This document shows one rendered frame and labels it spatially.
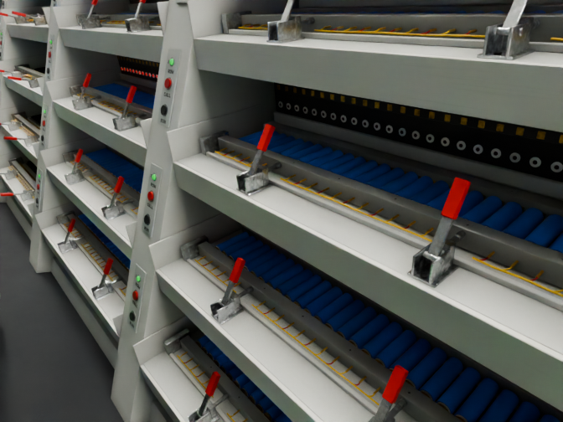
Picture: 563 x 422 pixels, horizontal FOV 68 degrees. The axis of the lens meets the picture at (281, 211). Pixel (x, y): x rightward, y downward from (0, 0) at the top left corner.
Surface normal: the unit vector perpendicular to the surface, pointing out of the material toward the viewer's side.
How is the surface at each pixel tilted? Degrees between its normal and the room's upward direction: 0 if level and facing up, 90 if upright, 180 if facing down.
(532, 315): 23
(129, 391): 90
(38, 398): 0
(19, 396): 0
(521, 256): 113
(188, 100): 90
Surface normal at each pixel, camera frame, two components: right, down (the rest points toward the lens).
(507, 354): -0.75, 0.37
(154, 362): -0.07, -0.87
